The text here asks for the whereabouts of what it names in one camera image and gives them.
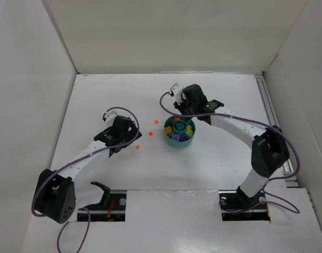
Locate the teal oval lego piece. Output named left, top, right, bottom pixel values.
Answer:
left=174, top=122, right=187, bottom=131

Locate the green square lego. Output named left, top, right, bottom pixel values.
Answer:
left=186, top=129, right=194, bottom=139

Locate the dark purple long lego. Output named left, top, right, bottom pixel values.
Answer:
left=179, top=134, right=190, bottom=142

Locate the yellow orange square lego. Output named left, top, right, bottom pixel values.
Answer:
left=164, top=126, right=173, bottom=135

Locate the lavender square lego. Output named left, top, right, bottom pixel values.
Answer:
left=170, top=133, right=180, bottom=142

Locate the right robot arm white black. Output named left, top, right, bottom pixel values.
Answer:
left=170, top=83, right=290, bottom=199

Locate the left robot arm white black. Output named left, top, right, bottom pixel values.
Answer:
left=31, top=115, right=142, bottom=224

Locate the teal round divided container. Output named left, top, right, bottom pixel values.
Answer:
left=163, top=116, right=196, bottom=148

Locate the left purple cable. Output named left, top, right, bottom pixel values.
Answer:
left=31, top=106, right=140, bottom=253

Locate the purple cable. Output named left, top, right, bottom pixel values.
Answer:
left=31, top=106, right=140, bottom=253
left=159, top=91, right=301, bottom=215

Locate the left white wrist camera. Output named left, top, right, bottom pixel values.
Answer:
left=102, top=111, right=118, bottom=125

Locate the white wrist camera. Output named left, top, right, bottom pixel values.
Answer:
left=170, top=83, right=186, bottom=105
left=102, top=111, right=118, bottom=125

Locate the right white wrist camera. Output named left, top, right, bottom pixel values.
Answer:
left=170, top=83, right=186, bottom=105

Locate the aluminium rail right side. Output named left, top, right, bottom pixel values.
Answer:
left=254, top=73, right=300, bottom=188

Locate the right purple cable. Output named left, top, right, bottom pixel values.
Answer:
left=159, top=91, right=301, bottom=215

